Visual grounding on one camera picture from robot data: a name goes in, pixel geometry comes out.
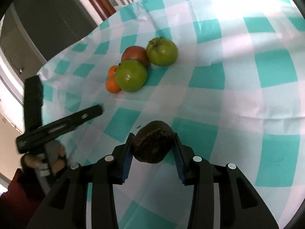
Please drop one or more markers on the teal white checkered tablecloth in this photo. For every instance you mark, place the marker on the teal white checkered tablecloth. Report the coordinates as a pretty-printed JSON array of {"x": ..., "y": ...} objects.
[{"x": 235, "y": 93}]

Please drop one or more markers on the red apple fruit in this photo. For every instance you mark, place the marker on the red apple fruit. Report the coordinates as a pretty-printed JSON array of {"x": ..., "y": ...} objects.
[{"x": 136, "y": 53}]

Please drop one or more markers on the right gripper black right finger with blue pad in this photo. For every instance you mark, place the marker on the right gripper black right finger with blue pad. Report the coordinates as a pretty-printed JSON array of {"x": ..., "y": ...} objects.
[{"x": 222, "y": 196}]

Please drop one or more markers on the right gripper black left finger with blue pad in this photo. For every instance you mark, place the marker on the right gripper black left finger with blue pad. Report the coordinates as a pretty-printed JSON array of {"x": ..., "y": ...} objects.
[{"x": 66, "y": 204}]

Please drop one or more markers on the green tomato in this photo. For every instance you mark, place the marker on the green tomato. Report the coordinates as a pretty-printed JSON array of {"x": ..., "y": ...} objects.
[
  {"x": 162, "y": 52},
  {"x": 130, "y": 76}
]

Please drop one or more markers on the small orange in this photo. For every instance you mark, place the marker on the small orange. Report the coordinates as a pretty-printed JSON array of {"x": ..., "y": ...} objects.
[
  {"x": 112, "y": 71},
  {"x": 111, "y": 86}
]

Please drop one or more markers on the small orange lower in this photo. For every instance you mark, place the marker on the small orange lower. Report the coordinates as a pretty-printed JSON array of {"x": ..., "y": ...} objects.
[{"x": 111, "y": 86}]

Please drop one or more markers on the small orange upper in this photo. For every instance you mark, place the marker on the small orange upper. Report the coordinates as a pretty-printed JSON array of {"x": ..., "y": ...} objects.
[{"x": 112, "y": 71}]

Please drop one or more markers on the dark grey refrigerator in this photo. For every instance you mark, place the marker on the dark grey refrigerator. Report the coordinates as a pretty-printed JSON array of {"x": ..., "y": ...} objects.
[{"x": 34, "y": 31}]

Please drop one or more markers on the person's hand on gripper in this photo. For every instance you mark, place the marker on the person's hand on gripper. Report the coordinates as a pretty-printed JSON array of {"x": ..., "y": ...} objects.
[{"x": 53, "y": 161}]

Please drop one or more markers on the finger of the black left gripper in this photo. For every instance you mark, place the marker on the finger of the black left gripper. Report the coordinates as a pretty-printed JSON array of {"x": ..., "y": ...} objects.
[{"x": 71, "y": 122}]

